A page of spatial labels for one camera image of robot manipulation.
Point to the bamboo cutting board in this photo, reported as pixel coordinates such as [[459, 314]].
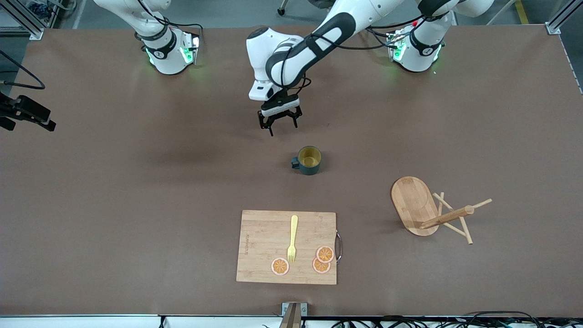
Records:
[[264, 246]]

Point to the white table edge rail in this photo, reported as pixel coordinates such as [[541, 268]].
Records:
[[91, 321]]

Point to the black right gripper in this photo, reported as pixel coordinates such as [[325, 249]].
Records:
[[15, 108]]

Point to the chair base with castors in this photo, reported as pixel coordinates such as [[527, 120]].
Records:
[[296, 5]]

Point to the wooden mug rack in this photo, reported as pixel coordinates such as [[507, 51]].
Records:
[[412, 205]]

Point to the metal table bracket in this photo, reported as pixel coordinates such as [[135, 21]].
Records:
[[294, 312]]

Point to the orange slice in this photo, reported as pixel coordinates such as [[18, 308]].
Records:
[[319, 268], [325, 254], [280, 266]]

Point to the yellow plastic fork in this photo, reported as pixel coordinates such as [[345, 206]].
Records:
[[294, 232]]

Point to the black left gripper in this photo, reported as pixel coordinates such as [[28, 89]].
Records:
[[279, 115]]

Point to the dark teal cup yellow inside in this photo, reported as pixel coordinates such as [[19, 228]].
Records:
[[309, 161]]

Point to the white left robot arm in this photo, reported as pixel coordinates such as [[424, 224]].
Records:
[[262, 50]]

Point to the aluminium frame post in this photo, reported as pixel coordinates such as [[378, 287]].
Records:
[[562, 18], [27, 25]]

